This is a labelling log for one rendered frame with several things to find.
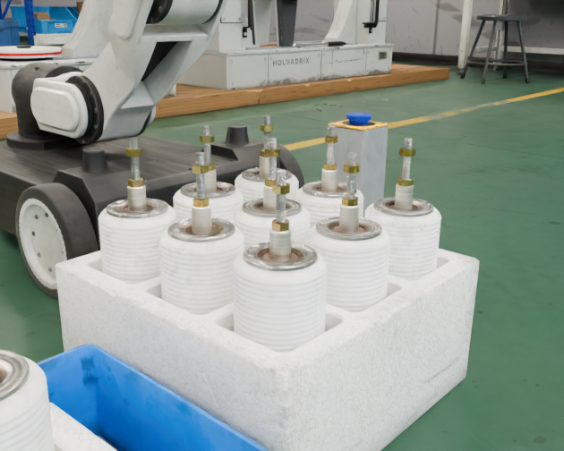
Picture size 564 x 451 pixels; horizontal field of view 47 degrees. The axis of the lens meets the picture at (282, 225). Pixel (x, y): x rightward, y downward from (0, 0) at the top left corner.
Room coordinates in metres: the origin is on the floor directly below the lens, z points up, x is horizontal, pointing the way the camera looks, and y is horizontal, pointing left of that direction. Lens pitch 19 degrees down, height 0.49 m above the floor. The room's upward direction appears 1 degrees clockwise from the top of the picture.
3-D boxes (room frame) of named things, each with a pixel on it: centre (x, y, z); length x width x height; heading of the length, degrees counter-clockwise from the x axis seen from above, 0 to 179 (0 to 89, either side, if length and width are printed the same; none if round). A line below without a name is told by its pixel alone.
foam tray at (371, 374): (0.78, 0.01, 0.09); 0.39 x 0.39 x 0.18; 49
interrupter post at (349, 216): (0.70, -0.08, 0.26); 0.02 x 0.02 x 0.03
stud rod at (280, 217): (0.62, 0.00, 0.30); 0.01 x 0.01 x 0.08
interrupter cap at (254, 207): (0.78, 0.01, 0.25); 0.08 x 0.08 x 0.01
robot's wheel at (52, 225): (1.07, 0.39, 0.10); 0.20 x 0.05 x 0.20; 48
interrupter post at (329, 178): (0.87, -0.06, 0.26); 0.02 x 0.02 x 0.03
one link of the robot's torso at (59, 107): (1.45, 0.42, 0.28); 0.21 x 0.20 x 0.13; 48
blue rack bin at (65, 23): (5.75, 2.02, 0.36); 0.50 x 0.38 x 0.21; 49
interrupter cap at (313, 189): (0.87, -0.06, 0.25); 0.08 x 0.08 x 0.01
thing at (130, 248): (0.77, 0.18, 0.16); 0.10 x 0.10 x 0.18
